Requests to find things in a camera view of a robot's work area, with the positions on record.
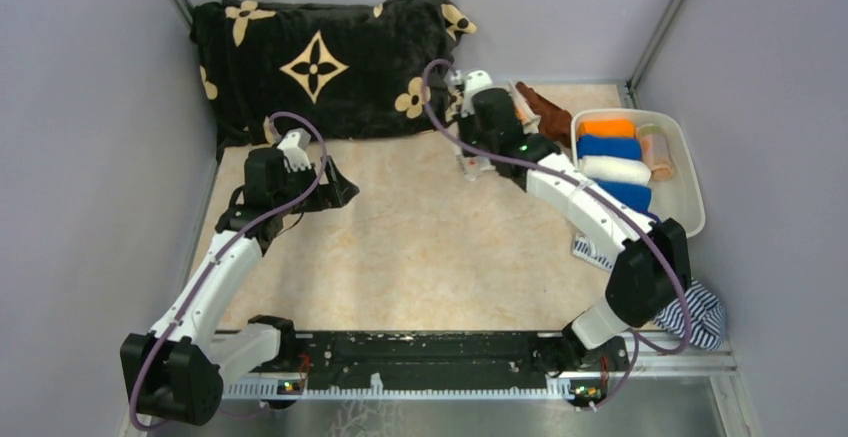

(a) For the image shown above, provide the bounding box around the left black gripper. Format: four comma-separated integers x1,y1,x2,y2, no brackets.
273,154,358,216

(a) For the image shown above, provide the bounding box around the orange polka dot towel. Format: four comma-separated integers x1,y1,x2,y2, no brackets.
635,123,675,181

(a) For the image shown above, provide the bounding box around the orange blue patterned towel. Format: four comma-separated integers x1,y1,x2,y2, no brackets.
447,70,539,181

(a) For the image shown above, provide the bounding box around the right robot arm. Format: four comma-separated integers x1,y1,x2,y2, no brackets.
458,84,692,369

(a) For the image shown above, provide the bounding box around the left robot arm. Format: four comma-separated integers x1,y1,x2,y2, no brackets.
120,147,359,432

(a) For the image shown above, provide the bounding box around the brown towel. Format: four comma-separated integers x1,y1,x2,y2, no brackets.
515,81,572,149

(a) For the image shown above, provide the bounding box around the blue rolled towel upper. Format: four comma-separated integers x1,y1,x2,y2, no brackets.
576,134,642,161

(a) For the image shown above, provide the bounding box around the blue rolled towel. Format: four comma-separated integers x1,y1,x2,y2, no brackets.
576,134,642,161
596,180,653,213

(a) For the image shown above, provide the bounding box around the orange rolled towel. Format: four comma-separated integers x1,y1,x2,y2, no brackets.
576,119,635,140

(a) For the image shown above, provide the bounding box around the white rolled towel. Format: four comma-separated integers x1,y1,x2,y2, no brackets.
578,156,652,186

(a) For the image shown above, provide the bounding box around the black pillow with beige flowers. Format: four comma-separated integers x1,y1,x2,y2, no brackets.
190,0,477,149

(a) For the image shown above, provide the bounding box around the blue rolled towel lower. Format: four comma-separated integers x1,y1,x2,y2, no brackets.
596,180,653,213

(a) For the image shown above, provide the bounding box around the white plastic bin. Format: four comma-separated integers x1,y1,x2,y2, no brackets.
571,108,706,237

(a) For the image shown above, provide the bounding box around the blue white striped towel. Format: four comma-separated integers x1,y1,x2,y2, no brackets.
572,233,727,351

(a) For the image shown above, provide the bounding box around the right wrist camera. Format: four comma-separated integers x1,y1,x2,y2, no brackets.
458,70,494,117

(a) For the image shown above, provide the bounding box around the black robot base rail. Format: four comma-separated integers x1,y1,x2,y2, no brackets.
224,331,630,408

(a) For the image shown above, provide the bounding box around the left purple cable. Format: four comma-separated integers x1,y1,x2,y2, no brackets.
127,111,331,430

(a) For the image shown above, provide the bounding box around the purple cable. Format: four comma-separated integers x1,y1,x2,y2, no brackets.
421,57,694,413
127,111,331,430

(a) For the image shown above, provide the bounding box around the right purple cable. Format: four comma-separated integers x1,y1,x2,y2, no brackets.
421,57,694,413

